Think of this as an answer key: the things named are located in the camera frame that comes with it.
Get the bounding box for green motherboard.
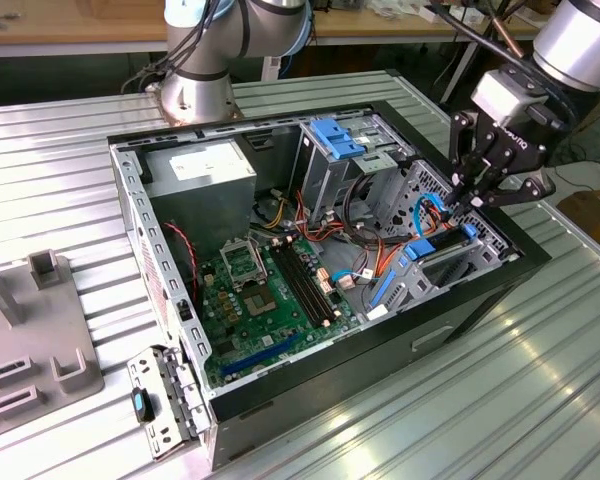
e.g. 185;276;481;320
197;234;364;382

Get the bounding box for red black fan wire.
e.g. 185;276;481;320
162;222;201;301

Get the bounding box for CPU socket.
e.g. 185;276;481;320
240;284;281;321

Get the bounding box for metal optical drive cage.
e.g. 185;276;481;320
288;112;416;221

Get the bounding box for copper coloured tube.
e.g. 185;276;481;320
492;14;526;59

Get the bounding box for metal slot retention bracket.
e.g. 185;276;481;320
126;343;214;461

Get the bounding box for thin robot cable bundle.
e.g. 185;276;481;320
119;0;219;96

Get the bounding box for grey parts rack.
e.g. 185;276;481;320
0;228;107;426

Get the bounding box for hard disk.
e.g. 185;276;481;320
368;223;480;310

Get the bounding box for orange power wire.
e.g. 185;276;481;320
377;195;451;279

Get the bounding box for blue expansion slot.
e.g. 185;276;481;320
219;333;300;377

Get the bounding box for black PC case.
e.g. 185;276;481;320
105;98;553;471

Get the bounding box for brown cardboard box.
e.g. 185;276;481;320
554;187;600;251

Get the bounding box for metal disk bay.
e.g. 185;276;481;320
364;219;506;321

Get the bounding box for red yellow wire bundle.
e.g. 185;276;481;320
252;187;349;244

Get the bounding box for thin light blue wire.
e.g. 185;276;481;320
329;267;381;285

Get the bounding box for white low board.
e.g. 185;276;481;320
547;160;600;196

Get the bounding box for blue drive bay latch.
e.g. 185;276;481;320
310;117;366;160

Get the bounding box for black RAM slot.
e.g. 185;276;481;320
270;238;329;327
283;237;340;324

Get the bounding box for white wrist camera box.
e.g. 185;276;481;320
470;69;549;129

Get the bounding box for blue data wire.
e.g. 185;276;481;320
413;193;454;235

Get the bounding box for grey power supply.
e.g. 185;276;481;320
139;138;258;261

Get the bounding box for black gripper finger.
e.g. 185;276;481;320
447;112;499;221
455;148;557;219

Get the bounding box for black blue bracket latch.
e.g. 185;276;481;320
130;385;156;422

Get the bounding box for wooden desk white legs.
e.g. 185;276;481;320
312;0;541;106

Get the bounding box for black looped cable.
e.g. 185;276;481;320
342;172;411;249

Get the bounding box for metal socket cover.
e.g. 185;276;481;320
218;238;269;291

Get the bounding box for thick black wrist cable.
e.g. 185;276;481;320
427;0;579;131

